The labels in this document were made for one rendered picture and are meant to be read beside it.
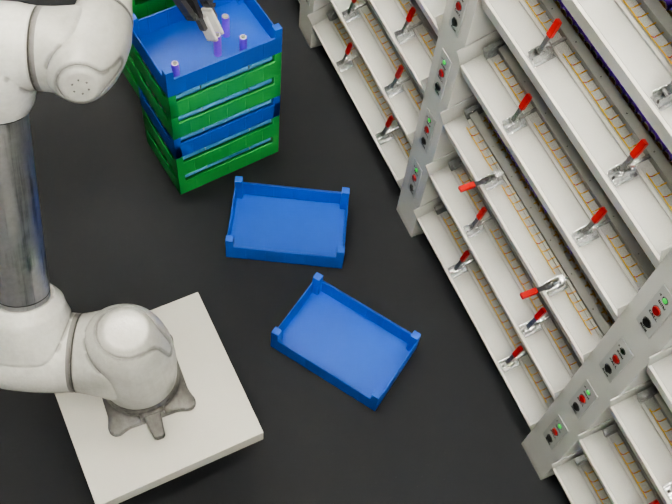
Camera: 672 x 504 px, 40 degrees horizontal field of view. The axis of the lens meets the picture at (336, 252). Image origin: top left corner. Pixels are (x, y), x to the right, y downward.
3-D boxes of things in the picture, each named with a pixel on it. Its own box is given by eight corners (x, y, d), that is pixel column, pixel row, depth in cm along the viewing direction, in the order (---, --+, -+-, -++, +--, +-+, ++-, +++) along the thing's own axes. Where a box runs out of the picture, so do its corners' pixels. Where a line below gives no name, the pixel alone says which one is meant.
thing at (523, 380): (532, 433, 214) (528, 422, 201) (419, 224, 240) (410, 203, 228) (612, 393, 212) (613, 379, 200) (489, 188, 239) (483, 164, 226)
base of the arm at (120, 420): (117, 456, 185) (113, 448, 180) (87, 361, 194) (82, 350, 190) (204, 425, 189) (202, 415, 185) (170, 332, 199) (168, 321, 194)
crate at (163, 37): (168, 98, 211) (165, 75, 204) (129, 39, 219) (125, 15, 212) (282, 52, 221) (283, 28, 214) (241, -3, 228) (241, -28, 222)
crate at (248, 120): (176, 160, 232) (173, 140, 225) (140, 104, 240) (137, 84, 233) (280, 115, 241) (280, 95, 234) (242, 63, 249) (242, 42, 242)
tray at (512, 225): (583, 368, 180) (583, 355, 172) (445, 134, 207) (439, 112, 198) (677, 321, 179) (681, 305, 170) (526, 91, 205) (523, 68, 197)
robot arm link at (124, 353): (174, 413, 184) (164, 371, 165) (82, 409, 183) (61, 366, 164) (182, 339, 192) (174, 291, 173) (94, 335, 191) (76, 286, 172)
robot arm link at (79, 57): (132, -11, 146) (45, -17, 145) (112, 54, 133) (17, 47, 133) (138, 59, 155) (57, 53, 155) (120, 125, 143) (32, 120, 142)
